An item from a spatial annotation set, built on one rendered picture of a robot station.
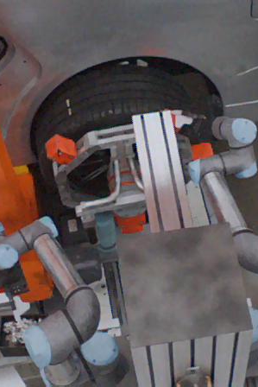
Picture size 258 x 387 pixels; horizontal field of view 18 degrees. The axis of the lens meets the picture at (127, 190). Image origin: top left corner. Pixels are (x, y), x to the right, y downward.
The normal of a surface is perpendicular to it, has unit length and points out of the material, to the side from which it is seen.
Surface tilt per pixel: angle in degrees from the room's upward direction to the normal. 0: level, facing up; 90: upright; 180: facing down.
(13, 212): 90
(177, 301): 0
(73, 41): 90
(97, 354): 7
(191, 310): 0
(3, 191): 90
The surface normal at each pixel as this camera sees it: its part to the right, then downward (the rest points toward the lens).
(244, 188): -0.07, -0.51
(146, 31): 0.18, 0.84
